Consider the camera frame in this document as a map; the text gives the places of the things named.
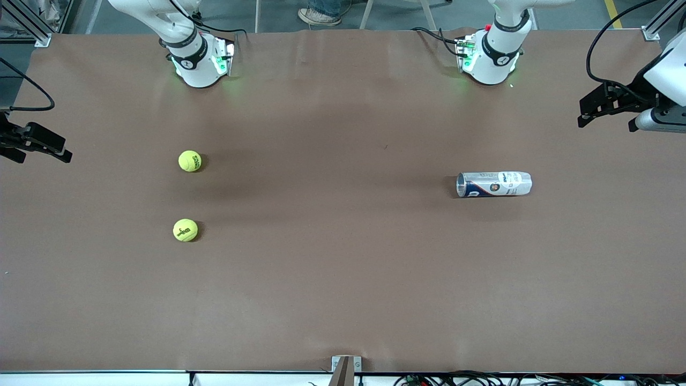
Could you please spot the metal table edge bracket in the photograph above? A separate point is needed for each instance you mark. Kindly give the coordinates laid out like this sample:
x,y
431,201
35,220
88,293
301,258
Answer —
x,y
345,372

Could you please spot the grey sneaker shoe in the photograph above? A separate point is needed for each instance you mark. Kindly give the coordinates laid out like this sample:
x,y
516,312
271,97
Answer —
x,y
319,17

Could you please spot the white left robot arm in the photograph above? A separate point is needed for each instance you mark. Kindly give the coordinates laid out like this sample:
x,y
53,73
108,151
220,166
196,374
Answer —
x,y
496,64

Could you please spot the white table edge rail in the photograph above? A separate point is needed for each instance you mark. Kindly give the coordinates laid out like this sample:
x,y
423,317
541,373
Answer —
x,y
107,379

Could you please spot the aluminium frame post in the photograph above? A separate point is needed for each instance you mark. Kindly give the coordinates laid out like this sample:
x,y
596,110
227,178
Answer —
x,y
32,29
656,27

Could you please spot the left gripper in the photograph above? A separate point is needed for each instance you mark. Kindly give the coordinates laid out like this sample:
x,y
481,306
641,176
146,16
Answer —
x,y
638,91

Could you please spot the paper table cover sheet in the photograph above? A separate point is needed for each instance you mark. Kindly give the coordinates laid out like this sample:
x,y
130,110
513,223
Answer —
x,y
343,268

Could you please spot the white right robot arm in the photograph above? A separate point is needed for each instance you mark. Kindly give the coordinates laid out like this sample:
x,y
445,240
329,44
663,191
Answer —
x,y
195,69

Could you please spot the clear tennis ball can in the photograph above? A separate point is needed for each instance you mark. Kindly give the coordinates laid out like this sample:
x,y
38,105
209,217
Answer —
x,y
493,185

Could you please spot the yellow tennis ball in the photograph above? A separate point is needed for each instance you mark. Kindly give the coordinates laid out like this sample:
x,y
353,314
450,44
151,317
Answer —
x,y
189,161
185,230

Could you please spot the white stand leg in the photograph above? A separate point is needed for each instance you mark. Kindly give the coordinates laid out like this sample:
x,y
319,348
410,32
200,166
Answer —
x,y
258,16
366,15
427,15

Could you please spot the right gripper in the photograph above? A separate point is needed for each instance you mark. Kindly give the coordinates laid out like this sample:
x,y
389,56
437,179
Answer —
x,y
7,136

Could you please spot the blue jeans leg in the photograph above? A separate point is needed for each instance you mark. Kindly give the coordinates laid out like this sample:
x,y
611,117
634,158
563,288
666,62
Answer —
x,y
327,5

